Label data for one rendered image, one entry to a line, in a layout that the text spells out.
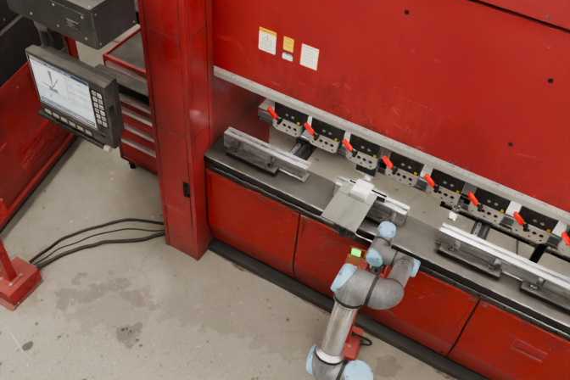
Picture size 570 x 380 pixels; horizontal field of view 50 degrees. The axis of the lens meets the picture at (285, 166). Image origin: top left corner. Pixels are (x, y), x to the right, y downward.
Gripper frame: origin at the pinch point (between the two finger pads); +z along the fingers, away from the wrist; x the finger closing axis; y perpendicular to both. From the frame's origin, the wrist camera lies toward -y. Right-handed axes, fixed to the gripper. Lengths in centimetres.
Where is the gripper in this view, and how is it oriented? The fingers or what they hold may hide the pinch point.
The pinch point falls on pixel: (374, 271)
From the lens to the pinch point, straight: 294.8
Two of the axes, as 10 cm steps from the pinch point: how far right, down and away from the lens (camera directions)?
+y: 3.5, -7.3, 5.9
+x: -9.4, -2.9, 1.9
